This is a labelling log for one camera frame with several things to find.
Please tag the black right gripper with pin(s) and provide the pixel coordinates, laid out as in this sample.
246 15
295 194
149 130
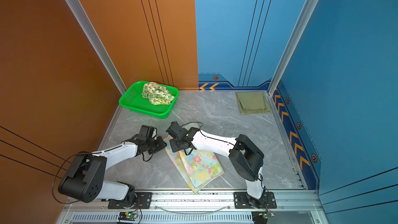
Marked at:
173 147

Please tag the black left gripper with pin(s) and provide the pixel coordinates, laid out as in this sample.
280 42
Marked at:
161 145

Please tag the pastel floral skirt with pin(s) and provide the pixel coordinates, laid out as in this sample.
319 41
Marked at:
197 169

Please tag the lemon print skirt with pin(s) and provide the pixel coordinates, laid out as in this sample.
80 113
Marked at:
157 94

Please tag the olive green skirt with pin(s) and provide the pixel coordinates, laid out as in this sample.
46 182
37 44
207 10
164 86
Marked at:
253 102

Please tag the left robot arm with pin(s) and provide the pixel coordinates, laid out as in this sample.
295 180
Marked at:
84 179

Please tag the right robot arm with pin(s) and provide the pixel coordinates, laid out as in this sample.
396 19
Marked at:
244 155

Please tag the green plastic basket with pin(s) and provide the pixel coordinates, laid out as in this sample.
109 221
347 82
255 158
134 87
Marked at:
132 100

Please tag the left circuit board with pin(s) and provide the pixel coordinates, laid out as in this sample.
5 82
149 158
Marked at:
128 218

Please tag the circuit board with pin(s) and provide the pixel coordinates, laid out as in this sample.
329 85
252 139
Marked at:
261 217
128 218

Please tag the right circuit board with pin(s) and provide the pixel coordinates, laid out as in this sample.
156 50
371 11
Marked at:
261 217

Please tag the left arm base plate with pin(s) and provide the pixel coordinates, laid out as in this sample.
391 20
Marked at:
142 200

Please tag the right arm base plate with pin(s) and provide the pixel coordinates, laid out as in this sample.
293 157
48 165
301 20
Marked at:
241 199

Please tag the aluminium corner post left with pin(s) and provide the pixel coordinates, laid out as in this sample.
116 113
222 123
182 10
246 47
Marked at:
86 25

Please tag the aluminium corner post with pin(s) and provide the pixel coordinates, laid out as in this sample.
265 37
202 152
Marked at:
86 25
301 23

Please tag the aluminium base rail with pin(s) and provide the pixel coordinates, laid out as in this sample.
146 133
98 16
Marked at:
211 206

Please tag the aluminium corner post right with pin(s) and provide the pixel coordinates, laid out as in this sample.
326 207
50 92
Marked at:
301 23

